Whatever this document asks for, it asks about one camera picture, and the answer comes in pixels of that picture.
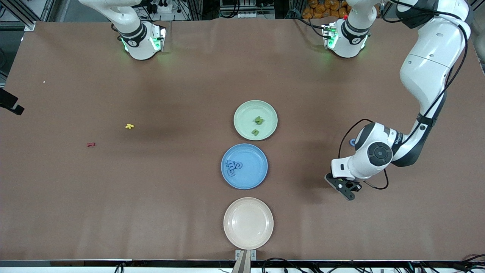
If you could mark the yellow foam letter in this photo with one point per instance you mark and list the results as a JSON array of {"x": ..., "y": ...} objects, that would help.
[{"x": 129, "y": 126}]

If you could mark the pile of orange fruit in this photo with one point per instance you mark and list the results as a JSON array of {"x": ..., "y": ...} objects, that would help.
[{"x": 322, "y": 9}]

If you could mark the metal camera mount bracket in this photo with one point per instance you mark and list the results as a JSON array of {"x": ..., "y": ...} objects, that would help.
[{"x": 245, "y": 261}]

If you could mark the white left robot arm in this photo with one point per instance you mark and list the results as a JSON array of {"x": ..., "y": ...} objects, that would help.
[{"x": 432, "y": 53}]

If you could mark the aluminium frame rail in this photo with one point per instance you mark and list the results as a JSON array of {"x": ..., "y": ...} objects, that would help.
[{"x": 30, "y": 25}]

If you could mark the pale green plate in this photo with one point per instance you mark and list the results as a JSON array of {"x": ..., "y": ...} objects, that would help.
[{"x": 246, "y": 113}]

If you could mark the pale cream plate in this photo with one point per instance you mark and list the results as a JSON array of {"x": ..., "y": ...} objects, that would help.
[{"x": 248, "y": 223}]

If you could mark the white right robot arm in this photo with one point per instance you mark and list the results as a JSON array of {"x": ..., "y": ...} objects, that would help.
[{"x": 140, "y": 51}]

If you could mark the blue foam letter a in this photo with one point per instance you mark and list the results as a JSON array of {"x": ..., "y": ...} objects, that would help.
[{"x": 229, "y": 173}]

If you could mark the green foam letter M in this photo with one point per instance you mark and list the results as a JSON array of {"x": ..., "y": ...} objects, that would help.
[{"x": 260, "y": 119}]

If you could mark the white power strip black plugs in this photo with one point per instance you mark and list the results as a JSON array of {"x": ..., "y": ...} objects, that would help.
[{"x": 166, "y": 7}]

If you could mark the blue foam letter m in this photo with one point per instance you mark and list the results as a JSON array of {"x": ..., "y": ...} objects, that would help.
[{"x": 229, "y": 164}]

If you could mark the brown table cover sheet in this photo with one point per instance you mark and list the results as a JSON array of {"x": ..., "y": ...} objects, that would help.
[{"x": 170, "y": 208}]

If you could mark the blue plate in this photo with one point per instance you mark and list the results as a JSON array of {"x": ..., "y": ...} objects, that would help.
[{"x": 252, "y": 178}]

